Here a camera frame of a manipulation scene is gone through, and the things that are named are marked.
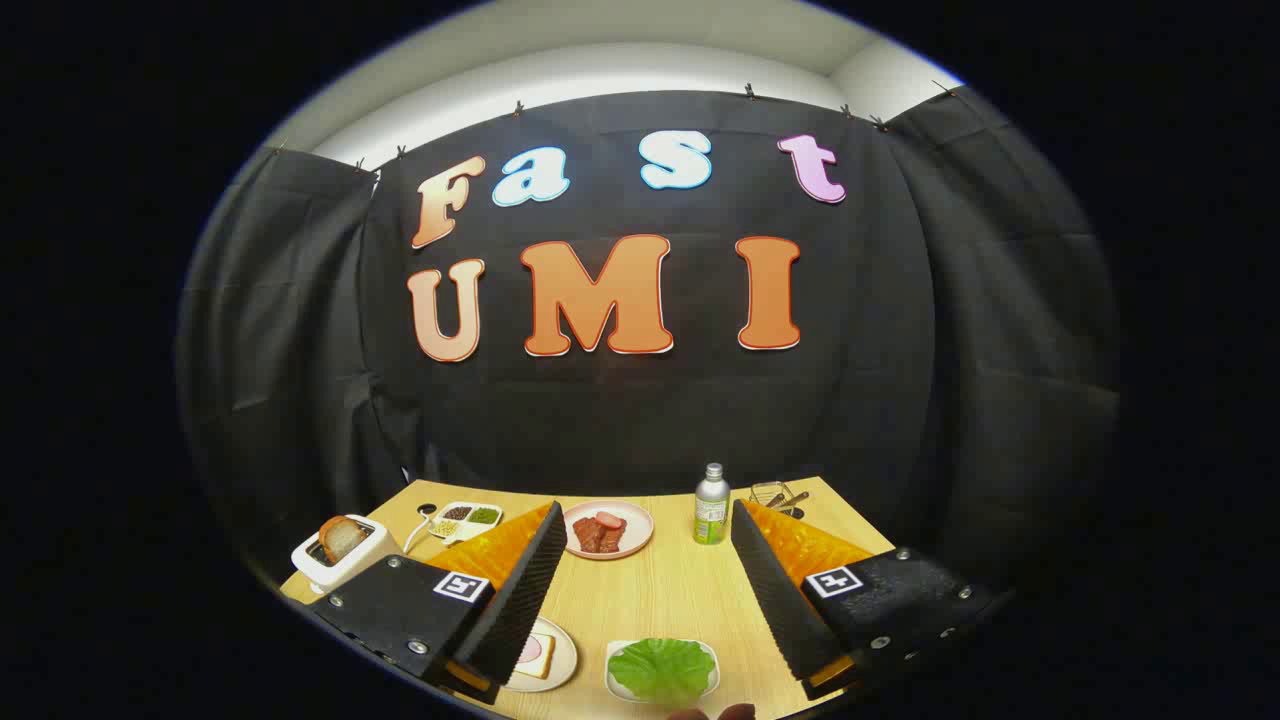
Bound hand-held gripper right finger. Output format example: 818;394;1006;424
730;498;1011;701

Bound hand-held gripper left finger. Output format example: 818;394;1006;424
305;500;569;706

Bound green lettuce leaf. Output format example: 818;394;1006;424
609;638;717;704

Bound toasted bread slice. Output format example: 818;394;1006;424
318;515;365;564

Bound white round plate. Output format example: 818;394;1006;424
503;617;578;694

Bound white bread slice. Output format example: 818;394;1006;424
513;633;557;682

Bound white divided dish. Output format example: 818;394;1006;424
428;501;504;547

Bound brown meat slices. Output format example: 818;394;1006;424
572;514;626;554

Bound silver bottle green label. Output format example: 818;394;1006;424
693;463;731;546

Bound white rectangular dish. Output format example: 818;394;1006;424
605;639;721;704

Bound pink plate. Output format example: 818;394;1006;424
562;500;655;561

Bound white toaster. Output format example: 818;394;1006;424
291;515;403;593

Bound black backdrop cloth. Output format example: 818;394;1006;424
175;88;1121;591

